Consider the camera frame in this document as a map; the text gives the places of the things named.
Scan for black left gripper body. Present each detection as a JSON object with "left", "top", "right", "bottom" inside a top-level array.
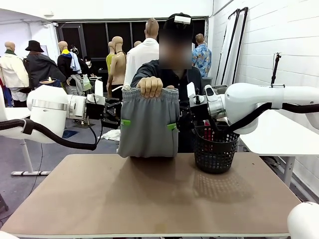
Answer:
[{"left": 86, "top": 102, "right": 108, "bottom": 120}]

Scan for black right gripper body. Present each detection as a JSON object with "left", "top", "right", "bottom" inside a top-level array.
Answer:
[{"left": 188, "top": 104, "right": 209, "bottom": 123}]

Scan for grey training pants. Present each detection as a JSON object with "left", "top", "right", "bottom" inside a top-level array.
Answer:
[{"left": 117, "top": 87, "right": 180, "bottom": 159}]

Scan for person's right forearm black sleeve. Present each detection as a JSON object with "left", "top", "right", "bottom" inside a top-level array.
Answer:
[{"left": 131, "top": 61, "right": 160, "bottom": 88}]

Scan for person's right hand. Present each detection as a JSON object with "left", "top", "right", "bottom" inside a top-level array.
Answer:
[{"left": 136, "top": 76, "right": 164, "bottom": 99}]

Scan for white cloth on floor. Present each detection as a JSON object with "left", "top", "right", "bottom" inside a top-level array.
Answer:
[{"left": 101, "top": 129, "right": 122, "bottom": 142}]

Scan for small white table green cloth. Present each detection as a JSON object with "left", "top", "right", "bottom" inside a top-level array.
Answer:
[{"left": 82, "top": 76, "right": 103, "bottom": 95}]

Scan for grey metal tray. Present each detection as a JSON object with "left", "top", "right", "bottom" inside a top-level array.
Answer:
[{"left": 211, "top": 85, "right": 228, "bottom": 94}]

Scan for person in black shirt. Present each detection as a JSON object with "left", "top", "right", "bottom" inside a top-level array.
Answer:
[{"left": 131, "top": 12, "right": 204, "bottom": 153}]

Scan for bare beige mannequin black trousers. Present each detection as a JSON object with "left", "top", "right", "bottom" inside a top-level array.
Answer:
[{"left": 106, "top": 36, "right": 127, "bottom": 100}]

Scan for mannequin in yellow top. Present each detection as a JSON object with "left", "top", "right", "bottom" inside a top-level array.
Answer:
[{"left": 106, "top": 41, "right": 117, "bottom": 75}]

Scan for black perforated plastic basket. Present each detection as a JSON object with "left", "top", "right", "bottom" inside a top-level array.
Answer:
[{"left": 193, "top": 124, "right": 240, "bottom": 174}]

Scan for person with white face mask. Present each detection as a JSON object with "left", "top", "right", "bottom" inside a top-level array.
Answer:
[{"left": 83, "top": 56, "right": 98, "bottom": 77}]

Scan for light blue hanging shirt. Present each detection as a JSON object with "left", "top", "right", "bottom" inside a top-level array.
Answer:
[{"left": 69, "top": 51, "right": 82, "bottom": 75}]

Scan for man in floral shirt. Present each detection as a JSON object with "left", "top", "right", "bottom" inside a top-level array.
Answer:
[{"left": 191, "top": 33, "right": 212, "bottom": 78}]

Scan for mannequin with yellow collar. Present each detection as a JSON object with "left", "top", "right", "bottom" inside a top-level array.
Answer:
[{"left": 57, "top": 41, "right": 83, "bottom": 78}]

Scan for mannequin in white shirt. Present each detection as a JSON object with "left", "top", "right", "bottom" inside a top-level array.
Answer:
[{"left": 124, "top": 17, "right": 160, "bottom": 87}]

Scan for mannequin in dark jacket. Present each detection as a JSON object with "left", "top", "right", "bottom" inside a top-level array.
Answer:
[{"left": 23, "top": 51, "right": 67, "bottom": 88}]

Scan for white side table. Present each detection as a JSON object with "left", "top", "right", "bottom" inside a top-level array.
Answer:
[{"left": 238, "top": 109, "right": 319, "bottom": 187}]

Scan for white side table banded foot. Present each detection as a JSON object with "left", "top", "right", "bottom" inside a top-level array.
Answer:
[{"left": 4, "top": 107, "right": 52, "bottom": 177}]

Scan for person's black cap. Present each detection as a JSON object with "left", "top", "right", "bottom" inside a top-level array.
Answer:
[{"left": 163, "top": 12, "right": 194, "bottom": 32}]

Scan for black bucket hat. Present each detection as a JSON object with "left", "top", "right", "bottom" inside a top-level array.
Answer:
[{"left": 25, "top": 40, "right": 45, "bottom": 53}]

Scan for black tripod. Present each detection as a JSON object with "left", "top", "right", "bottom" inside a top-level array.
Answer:
[{"left": 270, "top": 52, "right": 282, "bottom": 87}]

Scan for mannequin in white coat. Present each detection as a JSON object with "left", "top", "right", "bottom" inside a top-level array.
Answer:
[{"left": 0, "top": 41, "right": 30, "bottom": 100}]

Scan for white right wrist camera assembly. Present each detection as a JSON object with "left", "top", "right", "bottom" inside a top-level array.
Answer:
[{"left": 186, "top": 81, "right": 198, "bottom": 101}]

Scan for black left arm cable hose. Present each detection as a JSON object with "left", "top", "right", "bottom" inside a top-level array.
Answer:
[{"left": 0, "top": 119, "right": 98, "bottom": 151}]

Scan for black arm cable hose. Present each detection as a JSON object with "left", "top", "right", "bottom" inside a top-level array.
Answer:
[
  {"left": 0, "top": 119, "right": 98, "bottom": 151},
  {"left": 225, "top": 102, "right": 319, "bottom": 132}
]

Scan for white panel black frame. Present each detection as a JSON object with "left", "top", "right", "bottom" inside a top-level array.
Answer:
[
  {"left": 231, "top": 6, "right": 249, "bottom": 85},
  {"left": 215, "top": 8, "right": 240, "bottom": 87}
]

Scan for white head camera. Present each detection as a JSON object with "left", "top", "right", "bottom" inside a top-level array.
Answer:
[{"left": 174, "top": 15, "right": 192, "bottom": 25}]

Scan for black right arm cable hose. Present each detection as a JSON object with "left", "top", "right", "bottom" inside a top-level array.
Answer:
[{"left": 225, "top": 102, "right": 319, "bottom": 132}]

